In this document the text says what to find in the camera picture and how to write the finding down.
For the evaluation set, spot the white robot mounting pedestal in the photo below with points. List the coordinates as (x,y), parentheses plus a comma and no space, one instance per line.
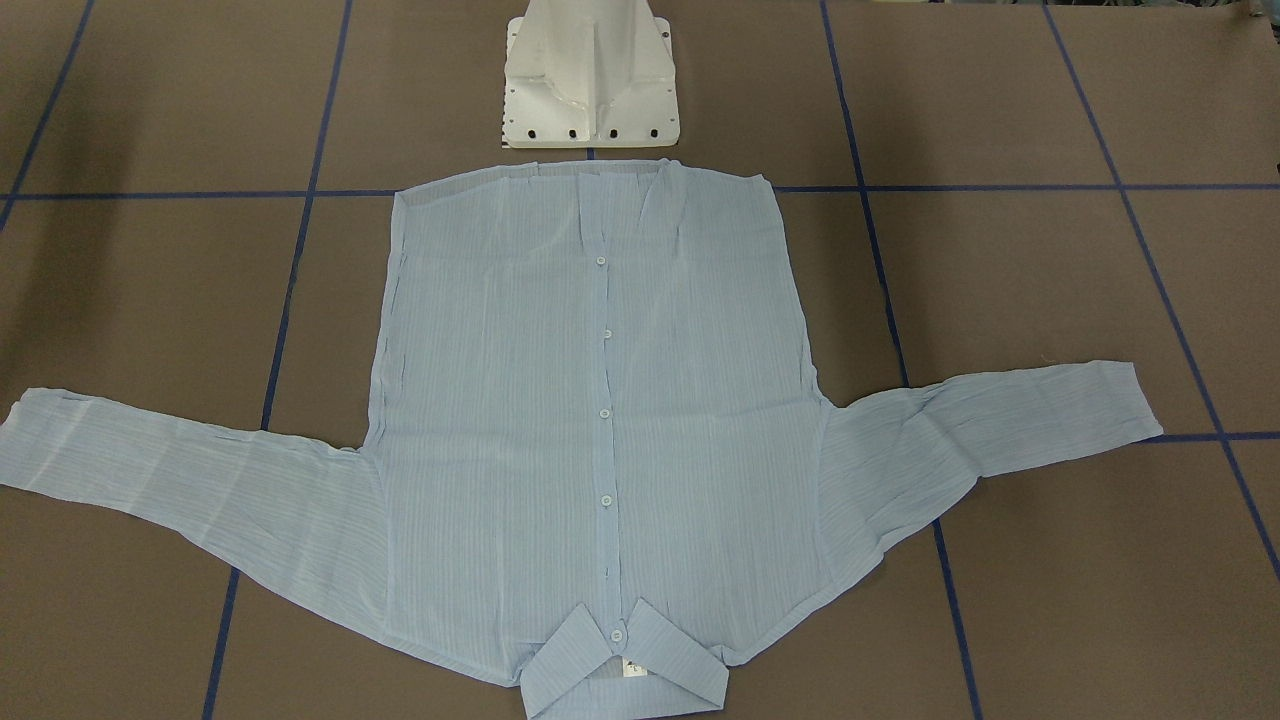
(590,75)

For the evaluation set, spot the light blue button shirt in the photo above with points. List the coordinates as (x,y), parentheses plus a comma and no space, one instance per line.
(598,465)

